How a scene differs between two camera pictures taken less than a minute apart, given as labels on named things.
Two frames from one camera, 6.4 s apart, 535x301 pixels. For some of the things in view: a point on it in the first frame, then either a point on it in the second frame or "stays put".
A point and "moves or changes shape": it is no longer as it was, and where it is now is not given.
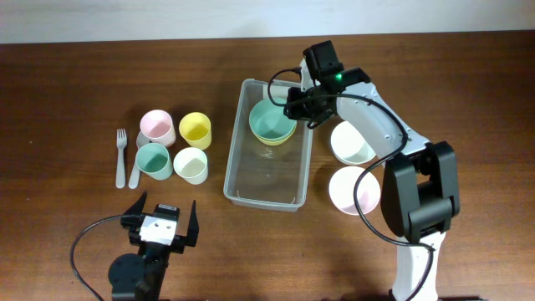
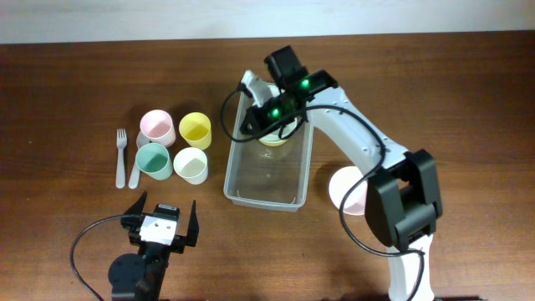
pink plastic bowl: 342,186 stays put
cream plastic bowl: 348,145 moves or changes shape
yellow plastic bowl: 273,142 stays put
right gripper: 294,109 → 262,124
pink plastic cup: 157,126 stays put
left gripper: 130,220 stays put
